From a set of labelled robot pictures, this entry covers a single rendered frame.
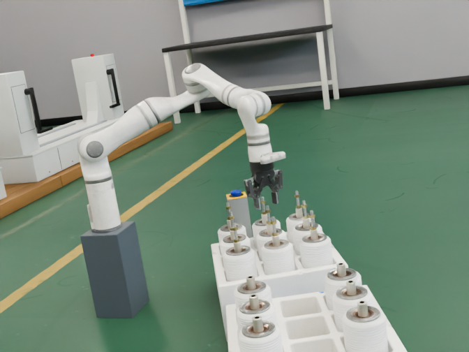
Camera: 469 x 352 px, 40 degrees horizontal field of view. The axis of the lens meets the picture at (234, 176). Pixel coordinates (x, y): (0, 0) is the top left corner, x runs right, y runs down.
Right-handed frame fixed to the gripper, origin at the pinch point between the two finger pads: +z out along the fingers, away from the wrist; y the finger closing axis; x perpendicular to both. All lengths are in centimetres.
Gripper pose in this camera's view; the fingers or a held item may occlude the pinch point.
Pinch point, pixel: (266, 202)
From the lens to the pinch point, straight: 205.4
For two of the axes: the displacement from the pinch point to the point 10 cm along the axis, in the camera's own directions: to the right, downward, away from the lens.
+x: 5.8, 1.1, -8.0
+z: 1.4, 9.6, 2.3
